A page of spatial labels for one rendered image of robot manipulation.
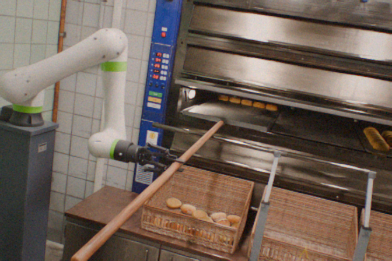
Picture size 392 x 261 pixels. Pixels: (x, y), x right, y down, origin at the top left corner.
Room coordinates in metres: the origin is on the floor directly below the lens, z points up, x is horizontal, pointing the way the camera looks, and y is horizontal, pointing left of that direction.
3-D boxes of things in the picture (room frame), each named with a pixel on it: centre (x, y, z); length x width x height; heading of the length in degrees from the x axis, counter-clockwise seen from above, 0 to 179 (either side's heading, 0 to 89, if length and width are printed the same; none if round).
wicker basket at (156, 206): (2.36, -0.09, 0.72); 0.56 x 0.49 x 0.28; 77
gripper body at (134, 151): (1.68, 0.21, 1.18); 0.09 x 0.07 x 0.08; 76
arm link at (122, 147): (1.70, 0.29, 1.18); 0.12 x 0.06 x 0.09; 166
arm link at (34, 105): (1.80, 0.76, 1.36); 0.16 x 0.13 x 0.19; 6
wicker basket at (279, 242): (2.22, -0.69, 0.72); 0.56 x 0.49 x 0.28; 76
